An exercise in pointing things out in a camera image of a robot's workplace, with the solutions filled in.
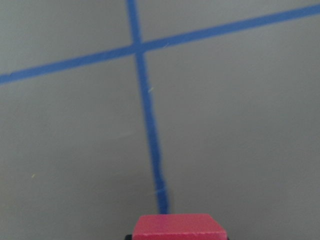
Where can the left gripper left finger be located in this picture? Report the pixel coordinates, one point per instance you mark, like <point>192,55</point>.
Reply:
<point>128,237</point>

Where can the red block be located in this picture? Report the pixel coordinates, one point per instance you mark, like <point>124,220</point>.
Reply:
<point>193,226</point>

